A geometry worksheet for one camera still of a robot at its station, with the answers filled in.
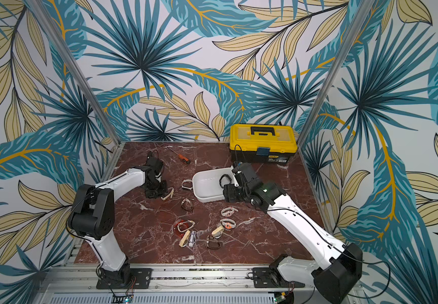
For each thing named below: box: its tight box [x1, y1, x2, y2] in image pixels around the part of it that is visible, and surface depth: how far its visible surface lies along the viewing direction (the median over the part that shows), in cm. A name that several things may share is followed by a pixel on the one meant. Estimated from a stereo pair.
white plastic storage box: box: [191, 165, 239, 203], surface depth 102 cm
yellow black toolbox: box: [229, 123, 298, 164], surface depth 102 cm
